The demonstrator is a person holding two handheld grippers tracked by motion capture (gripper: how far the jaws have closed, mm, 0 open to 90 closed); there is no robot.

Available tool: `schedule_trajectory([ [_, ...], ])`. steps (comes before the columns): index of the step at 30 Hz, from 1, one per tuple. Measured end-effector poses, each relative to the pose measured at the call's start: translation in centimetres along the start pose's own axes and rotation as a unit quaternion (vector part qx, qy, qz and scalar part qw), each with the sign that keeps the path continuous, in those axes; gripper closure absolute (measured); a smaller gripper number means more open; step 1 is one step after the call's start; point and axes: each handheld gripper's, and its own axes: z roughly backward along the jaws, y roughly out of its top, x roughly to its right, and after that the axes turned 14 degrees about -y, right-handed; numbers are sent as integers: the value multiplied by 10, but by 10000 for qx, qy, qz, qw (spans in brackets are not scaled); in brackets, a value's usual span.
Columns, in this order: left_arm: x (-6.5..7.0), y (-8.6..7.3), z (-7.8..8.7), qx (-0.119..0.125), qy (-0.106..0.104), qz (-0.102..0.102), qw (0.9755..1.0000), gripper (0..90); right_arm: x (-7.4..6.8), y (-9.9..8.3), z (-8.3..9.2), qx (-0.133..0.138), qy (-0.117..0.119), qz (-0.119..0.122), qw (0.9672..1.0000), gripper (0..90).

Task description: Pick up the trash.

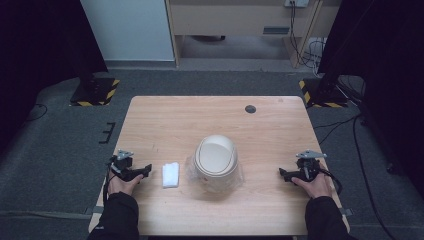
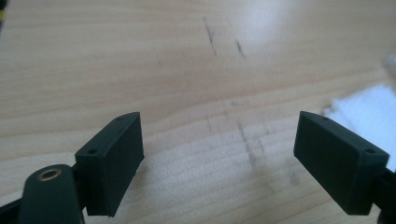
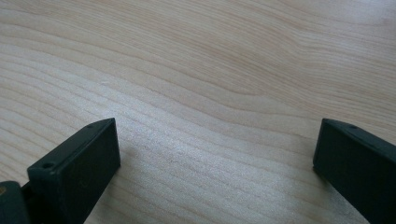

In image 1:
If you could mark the person's right hand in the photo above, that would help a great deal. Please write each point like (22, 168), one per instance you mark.
(316, 187)

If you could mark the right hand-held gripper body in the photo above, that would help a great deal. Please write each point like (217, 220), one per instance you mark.
(308, 165)

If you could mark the white cabinet panel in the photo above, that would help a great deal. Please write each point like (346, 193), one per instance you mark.
(130, 30)

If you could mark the black curtain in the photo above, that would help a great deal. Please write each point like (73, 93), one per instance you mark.
(390, 66)
(40, 50)

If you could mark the grey power strip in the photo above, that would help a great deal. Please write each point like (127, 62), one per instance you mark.
(296, 2)

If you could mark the black striped stand base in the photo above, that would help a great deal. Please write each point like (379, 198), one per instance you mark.
(320, 95)
(96, 91)

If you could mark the dark round table grommet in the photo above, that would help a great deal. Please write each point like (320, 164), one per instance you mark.
(250, 109)

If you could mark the light wooden desk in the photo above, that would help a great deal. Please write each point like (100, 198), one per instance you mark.
(230, 16)

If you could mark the white tissue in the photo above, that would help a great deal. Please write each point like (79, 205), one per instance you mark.
(170, 174)

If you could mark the person's left hand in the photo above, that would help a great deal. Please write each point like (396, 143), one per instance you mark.
(121, 186)

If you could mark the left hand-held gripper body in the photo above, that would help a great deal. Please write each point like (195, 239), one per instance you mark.
(121, 163)

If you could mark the clear plastic bag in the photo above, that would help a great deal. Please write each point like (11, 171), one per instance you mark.
(239, 180)

